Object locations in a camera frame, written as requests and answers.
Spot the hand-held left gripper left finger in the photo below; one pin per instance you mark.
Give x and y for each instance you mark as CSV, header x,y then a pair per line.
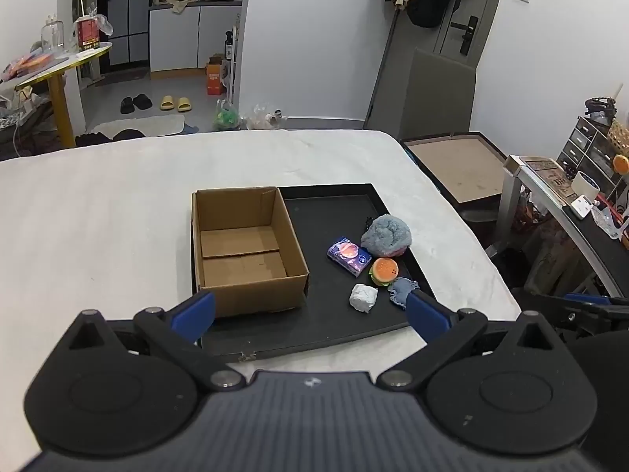
x,y
194,312

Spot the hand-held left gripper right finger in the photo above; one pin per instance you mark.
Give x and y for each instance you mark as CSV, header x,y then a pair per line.
x,y
427,314

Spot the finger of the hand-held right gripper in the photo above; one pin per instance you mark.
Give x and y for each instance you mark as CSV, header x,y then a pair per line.
x,y
589,299

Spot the blue denim cloth piece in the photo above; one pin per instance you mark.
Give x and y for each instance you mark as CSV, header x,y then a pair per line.
x,y
400,290

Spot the burger squeeze toy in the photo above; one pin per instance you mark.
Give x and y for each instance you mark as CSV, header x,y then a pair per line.
x,y
384,271

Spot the brown cardboard box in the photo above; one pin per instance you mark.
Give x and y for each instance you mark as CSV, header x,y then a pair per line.
x,y
255,295

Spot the white cloth ball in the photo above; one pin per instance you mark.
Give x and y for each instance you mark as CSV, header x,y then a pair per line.
x,y
363,297

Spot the blue fluffy plush ball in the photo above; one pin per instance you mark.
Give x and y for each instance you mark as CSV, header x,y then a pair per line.
x,y
388,236

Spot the purple tissue packet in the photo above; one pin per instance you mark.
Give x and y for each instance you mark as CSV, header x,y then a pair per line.
x,y
349,254

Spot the black tray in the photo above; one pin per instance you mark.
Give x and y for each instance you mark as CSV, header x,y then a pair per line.
x,y
324,314

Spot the black desk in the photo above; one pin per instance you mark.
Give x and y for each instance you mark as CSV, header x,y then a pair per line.
x,y
597,250

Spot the white power adapter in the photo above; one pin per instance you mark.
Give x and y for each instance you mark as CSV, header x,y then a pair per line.
x,y
582,206

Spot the white cup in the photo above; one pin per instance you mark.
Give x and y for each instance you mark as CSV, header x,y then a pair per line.
x,y
584,187

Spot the flat printed box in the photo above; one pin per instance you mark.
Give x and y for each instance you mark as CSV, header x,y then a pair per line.
x,y
545,172

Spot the orange round toy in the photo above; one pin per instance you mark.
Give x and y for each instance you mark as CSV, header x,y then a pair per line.
x,y
621,163

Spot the black framed cork board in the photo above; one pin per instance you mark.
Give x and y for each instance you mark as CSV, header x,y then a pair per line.
x,y
457,167

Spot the grey drawer organizer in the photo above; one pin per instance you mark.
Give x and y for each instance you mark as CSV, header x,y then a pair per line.
x,y
585,142

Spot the woven basket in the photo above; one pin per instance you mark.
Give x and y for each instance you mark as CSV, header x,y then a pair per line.
x,y
620,135

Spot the white floor mat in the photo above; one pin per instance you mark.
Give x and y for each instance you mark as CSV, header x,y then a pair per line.
x,y
147,125

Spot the green plastic bag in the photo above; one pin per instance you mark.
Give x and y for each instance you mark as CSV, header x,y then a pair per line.
x,y
226,118

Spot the dark clothes pile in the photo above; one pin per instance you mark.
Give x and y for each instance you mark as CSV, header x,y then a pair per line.
x,y
98,137

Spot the clear plastic bag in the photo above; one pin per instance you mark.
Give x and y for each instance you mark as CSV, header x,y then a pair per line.
x,y
260,118

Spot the yellow slipper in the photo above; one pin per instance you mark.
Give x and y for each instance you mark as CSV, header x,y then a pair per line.
x,y
167,103
184,104

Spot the black slipper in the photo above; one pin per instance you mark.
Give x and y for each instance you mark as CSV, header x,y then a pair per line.
x,y
127,105
142,101

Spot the grey padded panel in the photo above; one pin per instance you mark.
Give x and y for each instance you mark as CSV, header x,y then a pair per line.
x,y
442,93

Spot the dark grey leaning board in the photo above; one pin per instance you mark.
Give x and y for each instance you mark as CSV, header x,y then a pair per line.
x,y
393,88

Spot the orange carton box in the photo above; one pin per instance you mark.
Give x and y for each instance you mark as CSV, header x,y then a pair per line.
x,y
215,81

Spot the white narrow rack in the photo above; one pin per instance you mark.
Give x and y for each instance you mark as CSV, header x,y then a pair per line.
x,y
236,73

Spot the yellow round table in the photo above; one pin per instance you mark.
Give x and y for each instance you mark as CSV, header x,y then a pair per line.
x,y
59,103

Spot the dark spray bottle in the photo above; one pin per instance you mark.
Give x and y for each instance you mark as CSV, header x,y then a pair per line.
x,y
228,49

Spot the white kitchen cabinet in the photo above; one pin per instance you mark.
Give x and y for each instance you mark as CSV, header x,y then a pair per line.
x,y
177,39

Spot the red carton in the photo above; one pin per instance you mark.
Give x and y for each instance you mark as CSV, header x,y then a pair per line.
x,y
87,34

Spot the colourful plastic packet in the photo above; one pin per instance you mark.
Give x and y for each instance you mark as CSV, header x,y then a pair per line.
x,y
27,64

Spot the crumpled clear bag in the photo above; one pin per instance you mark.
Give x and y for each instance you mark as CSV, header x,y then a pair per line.
x,y
103,22

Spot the grey door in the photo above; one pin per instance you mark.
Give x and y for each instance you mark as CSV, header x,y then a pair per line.
x,y
491,10

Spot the beige cloth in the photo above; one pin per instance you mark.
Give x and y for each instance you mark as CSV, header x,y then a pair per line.
x,y
179,7

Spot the black framed glass door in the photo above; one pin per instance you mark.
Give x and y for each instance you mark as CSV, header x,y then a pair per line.
x,y
123,10

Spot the clear glass jar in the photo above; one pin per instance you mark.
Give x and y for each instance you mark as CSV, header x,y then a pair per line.
x,y
53,34

